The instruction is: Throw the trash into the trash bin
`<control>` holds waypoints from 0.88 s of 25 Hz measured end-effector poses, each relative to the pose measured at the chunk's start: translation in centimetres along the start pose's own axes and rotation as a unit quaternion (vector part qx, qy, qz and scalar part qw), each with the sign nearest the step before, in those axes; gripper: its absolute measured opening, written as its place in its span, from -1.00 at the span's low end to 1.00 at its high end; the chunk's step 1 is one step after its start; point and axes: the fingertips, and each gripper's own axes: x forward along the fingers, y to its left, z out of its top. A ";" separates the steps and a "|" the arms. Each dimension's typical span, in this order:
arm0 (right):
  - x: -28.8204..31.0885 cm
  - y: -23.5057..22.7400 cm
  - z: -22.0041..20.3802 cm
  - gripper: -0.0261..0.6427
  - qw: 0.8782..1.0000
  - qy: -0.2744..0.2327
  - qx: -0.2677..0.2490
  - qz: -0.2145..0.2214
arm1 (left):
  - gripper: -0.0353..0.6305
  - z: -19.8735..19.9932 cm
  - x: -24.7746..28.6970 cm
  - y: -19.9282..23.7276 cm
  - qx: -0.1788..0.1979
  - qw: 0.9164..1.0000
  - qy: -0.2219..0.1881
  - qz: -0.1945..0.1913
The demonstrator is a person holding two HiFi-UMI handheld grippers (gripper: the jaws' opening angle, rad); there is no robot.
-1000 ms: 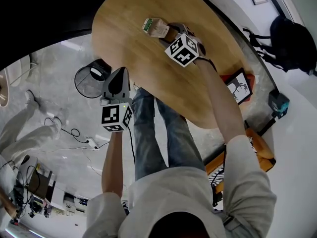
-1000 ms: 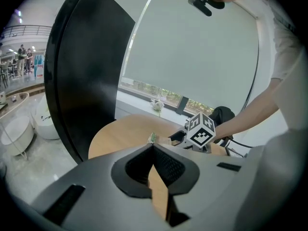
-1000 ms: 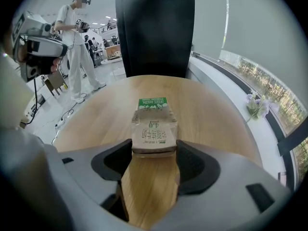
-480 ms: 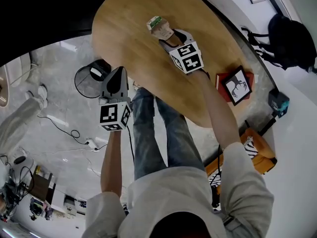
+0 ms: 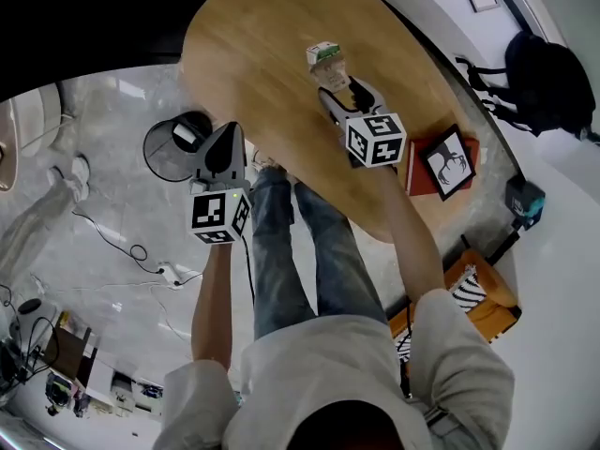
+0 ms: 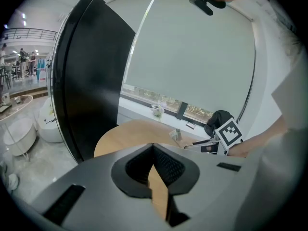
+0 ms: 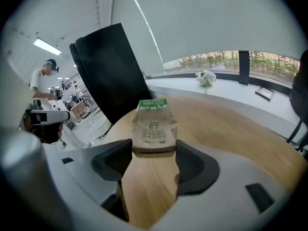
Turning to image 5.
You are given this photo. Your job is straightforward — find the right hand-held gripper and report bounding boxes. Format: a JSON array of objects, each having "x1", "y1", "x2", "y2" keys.
[{"x1": 318, "y1": 76, "x2": 407, "y2": 169}]

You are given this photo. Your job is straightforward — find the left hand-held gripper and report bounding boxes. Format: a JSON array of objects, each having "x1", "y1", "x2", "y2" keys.
[{"x1": 189, "y1": 121, "x2": 253, "y2": 246}]

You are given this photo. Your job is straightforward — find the white rectangular block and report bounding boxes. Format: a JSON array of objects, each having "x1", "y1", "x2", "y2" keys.
[{"x1": 172, "y1": 122, "x2": 201, "y2": 152}]

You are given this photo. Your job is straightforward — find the small green-white carton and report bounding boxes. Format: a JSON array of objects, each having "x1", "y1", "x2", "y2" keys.
[{"x1": 306, "y1": 40, "x2": 341, "y2": 68}]

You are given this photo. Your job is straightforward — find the black mesh waste bin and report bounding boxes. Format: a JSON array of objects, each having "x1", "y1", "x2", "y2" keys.
[{"x1": 142, "y1": 110, "x2": 215, "y2": 183}]

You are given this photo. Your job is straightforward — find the person's left forearm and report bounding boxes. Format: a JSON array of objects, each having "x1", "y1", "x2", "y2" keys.
[{"x1": 190, "y1": 241, "x2": 235, "y2": 372}]

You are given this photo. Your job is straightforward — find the person's right forearm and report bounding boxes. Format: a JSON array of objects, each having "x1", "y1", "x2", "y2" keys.
[{"x1": 374, "y1": 161, "x2": 445, "y2": 307}]

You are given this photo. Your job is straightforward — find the oval wooden table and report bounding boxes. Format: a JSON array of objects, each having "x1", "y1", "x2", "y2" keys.
[{"x1": 177, "y1": 0, "x2": 474, "y2": 246}]

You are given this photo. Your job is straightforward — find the person's left white sneaker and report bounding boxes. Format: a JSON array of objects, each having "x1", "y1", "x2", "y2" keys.
[{"x1": 252, "y1": 146, "x2": 282, "y2": 172}]

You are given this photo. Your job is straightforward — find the blue jeans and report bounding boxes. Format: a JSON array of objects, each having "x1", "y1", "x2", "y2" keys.
[{"x1": 247, "y1": 166, "x2": 390, "y2": 339}]

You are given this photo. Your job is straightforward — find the white power strip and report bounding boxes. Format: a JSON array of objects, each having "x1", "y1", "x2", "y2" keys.
[{"x1": 157, "y1": 261, "x2": 185, "y2": 290}]

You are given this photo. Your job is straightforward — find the black cabinet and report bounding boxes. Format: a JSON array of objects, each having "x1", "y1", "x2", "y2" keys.
[{"x1": 0, "y1": 0, "x2": 226, "y2": 105}]

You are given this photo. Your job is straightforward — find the black backpack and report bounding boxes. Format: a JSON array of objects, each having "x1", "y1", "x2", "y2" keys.
[{"x1": 454, "y1": 30, "x2": 600, "y2": 147}]

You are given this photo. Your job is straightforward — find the round white side table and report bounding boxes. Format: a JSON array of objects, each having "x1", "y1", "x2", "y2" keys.
[{"x1": 0, "y1": 84, "x2": 76, "y2": 194}]

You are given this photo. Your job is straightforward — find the black metal stand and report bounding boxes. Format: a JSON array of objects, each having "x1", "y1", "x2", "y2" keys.
[{"x1": 459, "y1": 229, "x2": 522, "y2": 266}]

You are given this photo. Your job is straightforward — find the zebra striped cushion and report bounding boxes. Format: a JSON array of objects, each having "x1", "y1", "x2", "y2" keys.
[{"x1": 447, "y1": 264, "x2": 487, "y2": 312}]

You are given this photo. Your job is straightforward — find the person in white shirt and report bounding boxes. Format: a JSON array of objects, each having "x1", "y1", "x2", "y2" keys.
[{"x1": 158, "y1": 288, "x2": 516, "y2": 450}]

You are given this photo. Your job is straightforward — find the orange armchair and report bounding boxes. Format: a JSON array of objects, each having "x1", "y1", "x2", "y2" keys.
[{"x1": 387, "y1": 248, "x2": 522, "y2": 346}]

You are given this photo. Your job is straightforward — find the dark wooden side desk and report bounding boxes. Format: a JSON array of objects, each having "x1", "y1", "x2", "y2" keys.
[{"x1": 44, "y1": 311, "x2": 98, "y2": 384}]

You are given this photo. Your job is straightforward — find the grey round stool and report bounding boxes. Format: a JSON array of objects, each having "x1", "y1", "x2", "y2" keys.
[{"x1": 7, "y1": 297, "x2": 46, "y2": 341}]

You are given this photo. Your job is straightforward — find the antler print picture frame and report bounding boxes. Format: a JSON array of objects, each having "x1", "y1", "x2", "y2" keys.
[{"x1": 418, "y1": 123, "x2": 477, "y2": 203}]

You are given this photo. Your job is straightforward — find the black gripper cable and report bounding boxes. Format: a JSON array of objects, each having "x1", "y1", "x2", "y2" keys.
[{"x1": 241, "y1": 239, "x2": 257, "y2": 304}]

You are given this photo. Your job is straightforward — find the black floor cable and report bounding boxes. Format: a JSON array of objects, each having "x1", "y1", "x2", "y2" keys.
[{"x1": 72, "y1": 207, "x2": 163, "y2": 276}]

